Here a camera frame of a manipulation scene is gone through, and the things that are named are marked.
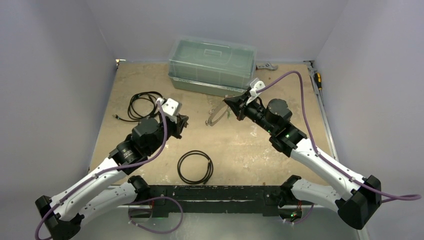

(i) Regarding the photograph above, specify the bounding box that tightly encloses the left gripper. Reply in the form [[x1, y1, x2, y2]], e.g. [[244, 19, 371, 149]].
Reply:
[[146, 112, 188, 155]]

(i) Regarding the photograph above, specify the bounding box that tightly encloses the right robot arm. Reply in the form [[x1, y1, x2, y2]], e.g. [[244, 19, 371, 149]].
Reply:
[[224, 95, 382, 230]]

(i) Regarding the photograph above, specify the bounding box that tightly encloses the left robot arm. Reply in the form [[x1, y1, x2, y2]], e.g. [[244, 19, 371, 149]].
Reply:
[[34, 113, 189, 240]]

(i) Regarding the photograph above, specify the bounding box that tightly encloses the silver adjustable wrench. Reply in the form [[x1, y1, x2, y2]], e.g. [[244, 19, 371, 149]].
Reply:
[[256, 62, 279, 71]]

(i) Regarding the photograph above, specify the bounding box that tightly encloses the yellow black screwdriver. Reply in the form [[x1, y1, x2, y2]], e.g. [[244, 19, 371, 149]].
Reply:
[[313, 72, 323, 91]]

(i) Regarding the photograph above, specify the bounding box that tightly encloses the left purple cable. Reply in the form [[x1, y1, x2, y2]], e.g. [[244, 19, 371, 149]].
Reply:
[[34, 100, 170, 240]]

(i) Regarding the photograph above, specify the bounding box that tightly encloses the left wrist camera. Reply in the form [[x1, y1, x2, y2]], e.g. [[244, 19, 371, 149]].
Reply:
[[156, 97, 182, 116]]

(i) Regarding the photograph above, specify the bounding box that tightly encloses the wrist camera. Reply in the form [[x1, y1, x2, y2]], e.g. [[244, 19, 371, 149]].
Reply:
[[156, 97, 182, 116], [246, 77, 266, 105]]

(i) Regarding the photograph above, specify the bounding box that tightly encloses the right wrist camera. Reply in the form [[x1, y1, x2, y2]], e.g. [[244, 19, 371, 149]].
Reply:
[[246, 77, 266, 105]]

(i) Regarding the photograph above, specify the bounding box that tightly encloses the coiled black USB cable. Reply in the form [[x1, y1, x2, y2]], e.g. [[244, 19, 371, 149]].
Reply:
[[113, 91, 166, 123]]

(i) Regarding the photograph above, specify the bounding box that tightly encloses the round black cable loop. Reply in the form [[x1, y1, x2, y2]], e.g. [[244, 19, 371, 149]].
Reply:
[[177, 150, 215, 186]]

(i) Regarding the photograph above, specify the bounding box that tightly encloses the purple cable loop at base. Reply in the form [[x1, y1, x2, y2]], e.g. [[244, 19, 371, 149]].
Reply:
[[127, 193, 185, 234]]

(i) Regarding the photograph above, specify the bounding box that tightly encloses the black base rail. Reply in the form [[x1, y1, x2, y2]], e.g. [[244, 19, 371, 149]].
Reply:
[[124, 174, 314, 220]]

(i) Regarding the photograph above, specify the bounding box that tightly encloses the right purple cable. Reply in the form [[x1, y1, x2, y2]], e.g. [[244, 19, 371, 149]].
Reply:
[[256, 70, 422, 204]]

